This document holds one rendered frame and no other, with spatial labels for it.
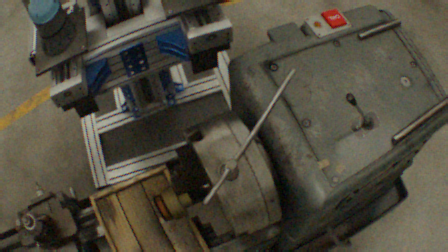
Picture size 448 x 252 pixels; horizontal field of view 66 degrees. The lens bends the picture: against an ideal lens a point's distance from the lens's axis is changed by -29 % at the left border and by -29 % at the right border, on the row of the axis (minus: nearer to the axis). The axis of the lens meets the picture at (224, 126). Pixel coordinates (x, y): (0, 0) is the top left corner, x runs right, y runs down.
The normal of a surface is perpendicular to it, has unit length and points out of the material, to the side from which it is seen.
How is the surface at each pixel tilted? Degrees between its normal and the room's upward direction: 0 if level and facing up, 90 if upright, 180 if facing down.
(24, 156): 0
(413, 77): 0
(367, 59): 0
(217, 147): 11
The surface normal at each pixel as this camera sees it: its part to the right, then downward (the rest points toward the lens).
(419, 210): -0.04, -0.41
